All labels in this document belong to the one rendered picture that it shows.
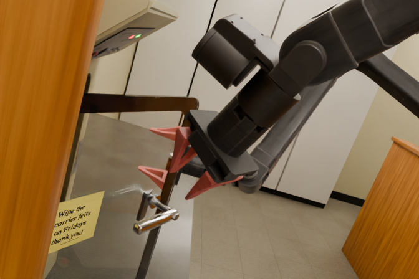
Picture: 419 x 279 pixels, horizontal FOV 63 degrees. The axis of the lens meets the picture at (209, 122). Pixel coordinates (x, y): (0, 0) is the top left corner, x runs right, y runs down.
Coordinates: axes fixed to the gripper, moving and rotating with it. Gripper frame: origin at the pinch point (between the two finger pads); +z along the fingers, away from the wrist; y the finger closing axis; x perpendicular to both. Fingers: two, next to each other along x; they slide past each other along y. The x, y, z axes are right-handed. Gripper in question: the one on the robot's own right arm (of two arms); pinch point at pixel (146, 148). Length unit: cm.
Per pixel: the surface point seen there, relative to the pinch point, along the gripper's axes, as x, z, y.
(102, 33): 41.3, 3.5, 26.2
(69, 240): 33.0, 3.8, -2.2
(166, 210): 22.9, -7.8, 0.2
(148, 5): 41, 0, 30
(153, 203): 20.6, -5.3, -0.6
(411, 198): -150, -182, -38
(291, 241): -187, -131, -120
